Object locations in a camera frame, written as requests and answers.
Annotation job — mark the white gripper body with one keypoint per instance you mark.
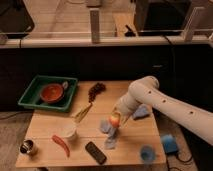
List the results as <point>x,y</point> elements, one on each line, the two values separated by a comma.
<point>126,106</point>

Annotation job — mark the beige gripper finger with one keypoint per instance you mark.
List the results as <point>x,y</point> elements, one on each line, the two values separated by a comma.
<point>114,112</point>
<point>123,120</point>

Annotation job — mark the red yellow apple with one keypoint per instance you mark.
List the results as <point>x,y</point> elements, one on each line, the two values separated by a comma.
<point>114,120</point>

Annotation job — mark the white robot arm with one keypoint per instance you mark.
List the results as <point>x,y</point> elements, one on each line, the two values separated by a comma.
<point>146,91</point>

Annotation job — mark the blue plastic cup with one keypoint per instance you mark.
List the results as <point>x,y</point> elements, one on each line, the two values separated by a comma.
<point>147,154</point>

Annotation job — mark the white cup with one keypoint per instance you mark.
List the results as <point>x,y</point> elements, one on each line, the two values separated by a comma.
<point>69,131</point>

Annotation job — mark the small metal cup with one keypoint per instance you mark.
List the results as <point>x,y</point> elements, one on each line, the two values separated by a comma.
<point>28,147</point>

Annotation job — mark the blue sponge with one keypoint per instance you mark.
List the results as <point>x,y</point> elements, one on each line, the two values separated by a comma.
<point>141,112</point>

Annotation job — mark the light blue cloth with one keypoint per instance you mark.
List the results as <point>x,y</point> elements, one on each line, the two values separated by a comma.
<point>111,132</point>

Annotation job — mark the bunch of dark grapes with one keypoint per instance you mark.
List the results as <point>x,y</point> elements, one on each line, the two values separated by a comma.
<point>95,90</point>

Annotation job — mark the black remote control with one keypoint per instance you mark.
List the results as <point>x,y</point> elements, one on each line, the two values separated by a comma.
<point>95,153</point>

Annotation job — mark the small item in tray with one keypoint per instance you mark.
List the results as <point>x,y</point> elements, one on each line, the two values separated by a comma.
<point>65,85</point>

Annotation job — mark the red chili pepper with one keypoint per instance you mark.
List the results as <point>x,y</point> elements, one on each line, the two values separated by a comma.
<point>61,143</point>

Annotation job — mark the red bowl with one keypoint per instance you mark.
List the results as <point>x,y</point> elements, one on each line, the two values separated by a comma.
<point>51,93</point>

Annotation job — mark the green plastic tray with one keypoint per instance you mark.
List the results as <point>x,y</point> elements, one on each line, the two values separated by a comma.
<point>31,97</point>

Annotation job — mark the black monitor right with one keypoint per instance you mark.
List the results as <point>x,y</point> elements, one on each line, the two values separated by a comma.
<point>160,17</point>

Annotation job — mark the black monitor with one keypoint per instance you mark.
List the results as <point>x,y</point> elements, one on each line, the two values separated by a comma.
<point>160,17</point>
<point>15,20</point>

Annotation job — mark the black monitor left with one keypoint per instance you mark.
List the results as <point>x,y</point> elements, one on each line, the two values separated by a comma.
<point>15,20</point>

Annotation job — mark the white right post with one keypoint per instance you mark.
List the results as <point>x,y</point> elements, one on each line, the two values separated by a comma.
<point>192,23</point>

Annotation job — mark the white post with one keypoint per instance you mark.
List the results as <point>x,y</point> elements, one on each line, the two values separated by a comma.
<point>192,23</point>
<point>95,26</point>

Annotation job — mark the white center post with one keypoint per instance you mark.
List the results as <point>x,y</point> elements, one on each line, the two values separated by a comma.
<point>95,26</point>

